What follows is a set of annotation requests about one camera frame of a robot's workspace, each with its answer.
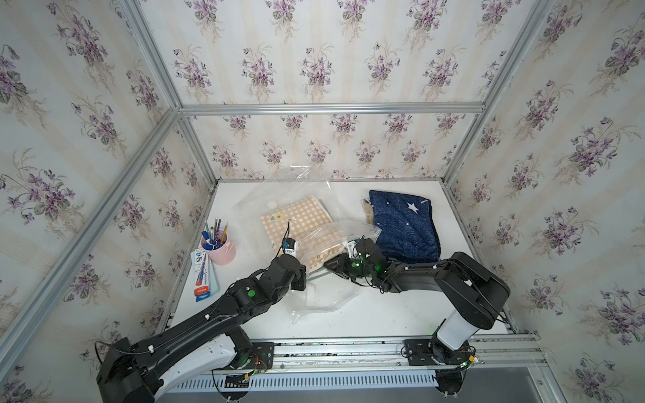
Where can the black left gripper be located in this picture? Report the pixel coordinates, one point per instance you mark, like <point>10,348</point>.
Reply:
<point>301,285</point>

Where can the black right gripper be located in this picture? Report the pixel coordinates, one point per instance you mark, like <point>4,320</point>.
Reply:
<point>341,264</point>

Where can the beige floral fleece blanket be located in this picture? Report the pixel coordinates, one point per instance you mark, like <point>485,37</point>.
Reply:
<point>368,211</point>

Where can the orange gingham sunflower blanket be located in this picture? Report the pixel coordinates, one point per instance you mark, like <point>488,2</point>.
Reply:
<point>319,237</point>

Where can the clear plastic vacuum bag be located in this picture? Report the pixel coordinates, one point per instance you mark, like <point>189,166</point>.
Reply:
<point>325,293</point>

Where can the navy star pattern blanket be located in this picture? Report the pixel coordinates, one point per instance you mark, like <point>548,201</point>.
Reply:
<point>408,233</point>

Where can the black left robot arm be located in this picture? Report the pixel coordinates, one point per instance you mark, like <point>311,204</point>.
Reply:
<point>144,371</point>

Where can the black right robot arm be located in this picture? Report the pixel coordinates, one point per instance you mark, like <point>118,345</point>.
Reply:
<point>477,294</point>

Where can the pink pen cup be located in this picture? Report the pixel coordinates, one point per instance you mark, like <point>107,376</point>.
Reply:
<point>219,255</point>

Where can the white toothpaste box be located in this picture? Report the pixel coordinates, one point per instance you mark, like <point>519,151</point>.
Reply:
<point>205,280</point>

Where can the blue pen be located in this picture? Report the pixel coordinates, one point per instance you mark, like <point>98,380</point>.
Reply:
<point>207,239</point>

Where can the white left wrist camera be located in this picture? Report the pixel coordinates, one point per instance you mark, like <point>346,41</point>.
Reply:
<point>290,247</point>

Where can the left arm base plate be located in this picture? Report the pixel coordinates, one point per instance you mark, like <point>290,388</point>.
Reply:
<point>259,356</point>

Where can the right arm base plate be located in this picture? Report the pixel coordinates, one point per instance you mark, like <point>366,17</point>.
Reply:
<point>426,352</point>

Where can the aluminium mounting rail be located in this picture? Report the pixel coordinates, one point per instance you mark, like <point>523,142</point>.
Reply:
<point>345,354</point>

